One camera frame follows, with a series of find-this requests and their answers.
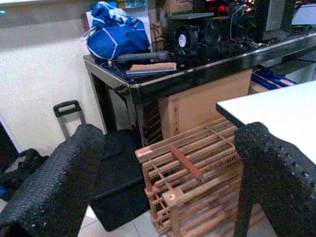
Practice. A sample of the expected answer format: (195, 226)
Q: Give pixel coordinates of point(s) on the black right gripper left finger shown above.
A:
(49, 187)

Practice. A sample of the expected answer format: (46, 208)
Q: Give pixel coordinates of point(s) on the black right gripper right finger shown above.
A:
(279, 177)

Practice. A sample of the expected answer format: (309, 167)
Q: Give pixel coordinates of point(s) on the white table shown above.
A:
(279, 111)

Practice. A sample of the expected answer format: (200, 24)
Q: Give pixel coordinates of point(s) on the black rolling case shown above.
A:
(121, 177)

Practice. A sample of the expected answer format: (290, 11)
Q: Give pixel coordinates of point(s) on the wooden slatted crate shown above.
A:
(192, 177)

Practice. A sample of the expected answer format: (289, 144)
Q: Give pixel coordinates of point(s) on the large brown cardboard carton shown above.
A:
(205, 103)

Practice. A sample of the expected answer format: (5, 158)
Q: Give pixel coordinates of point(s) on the black glossy desk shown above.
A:
(197, 61)

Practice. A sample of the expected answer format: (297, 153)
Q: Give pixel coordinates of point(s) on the brown flat book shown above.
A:
(153, 67)

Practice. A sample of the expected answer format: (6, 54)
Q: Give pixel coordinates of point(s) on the black computer fan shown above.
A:
(185, 40)

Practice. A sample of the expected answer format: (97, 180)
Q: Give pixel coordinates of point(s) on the blue and white bag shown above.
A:
(116, 34)

